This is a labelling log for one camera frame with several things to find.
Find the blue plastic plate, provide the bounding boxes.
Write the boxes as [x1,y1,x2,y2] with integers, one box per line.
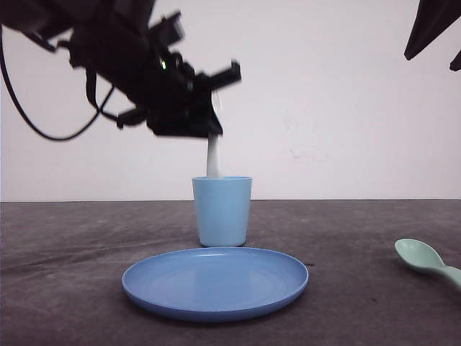
[121,247,309,323]

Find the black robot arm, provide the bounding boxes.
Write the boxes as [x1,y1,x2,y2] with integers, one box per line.
[1,1,241,138]

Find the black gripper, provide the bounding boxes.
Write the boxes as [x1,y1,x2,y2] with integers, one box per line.
[68,12,241,138]

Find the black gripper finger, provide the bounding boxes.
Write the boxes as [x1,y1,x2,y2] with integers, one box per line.
[449,50,461,71]
[404,0,460,61]

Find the mint green plastic spoon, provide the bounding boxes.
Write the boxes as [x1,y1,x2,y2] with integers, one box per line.
[394,238,460,290]

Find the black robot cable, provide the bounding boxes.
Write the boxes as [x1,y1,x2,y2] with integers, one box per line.
[0,27,116,141]

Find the white plastic fork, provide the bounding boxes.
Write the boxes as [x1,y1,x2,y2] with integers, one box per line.
[207,91,222,179]

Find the light blue plastic cup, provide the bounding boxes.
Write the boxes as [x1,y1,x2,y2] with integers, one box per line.
[192,177,252,247]

